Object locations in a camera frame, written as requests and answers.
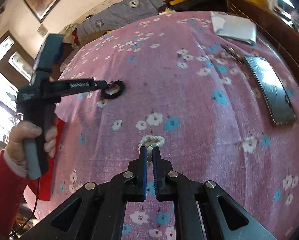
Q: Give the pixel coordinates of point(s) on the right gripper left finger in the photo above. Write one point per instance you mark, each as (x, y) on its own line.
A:
(96, 211)

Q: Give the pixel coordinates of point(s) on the pink floral bedspread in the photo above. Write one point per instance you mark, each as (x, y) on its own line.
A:
(203, 108)

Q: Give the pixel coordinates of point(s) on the red sleeved left forearm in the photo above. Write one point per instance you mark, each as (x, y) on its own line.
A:
(13, 181)

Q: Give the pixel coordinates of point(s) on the red tray box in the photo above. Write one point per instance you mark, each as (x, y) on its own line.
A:
(42, 187)

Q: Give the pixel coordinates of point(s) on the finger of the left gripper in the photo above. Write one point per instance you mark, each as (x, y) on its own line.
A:
(76, 86)

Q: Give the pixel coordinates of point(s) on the white paper sheet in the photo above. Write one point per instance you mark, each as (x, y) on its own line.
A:
(235, 27)

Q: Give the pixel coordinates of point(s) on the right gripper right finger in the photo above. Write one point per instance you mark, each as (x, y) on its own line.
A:
(203, 210)

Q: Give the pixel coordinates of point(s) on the blue grey folded quilt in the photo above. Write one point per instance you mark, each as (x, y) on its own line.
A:
(119, 15)

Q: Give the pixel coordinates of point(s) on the black smartphone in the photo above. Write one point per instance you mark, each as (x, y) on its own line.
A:
(277, 99)

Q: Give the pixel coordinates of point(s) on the wooden bed frame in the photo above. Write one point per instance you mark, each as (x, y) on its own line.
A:
(283, 37)

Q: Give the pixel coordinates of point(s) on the person's left hand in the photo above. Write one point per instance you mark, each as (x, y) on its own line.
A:
(14, 153)

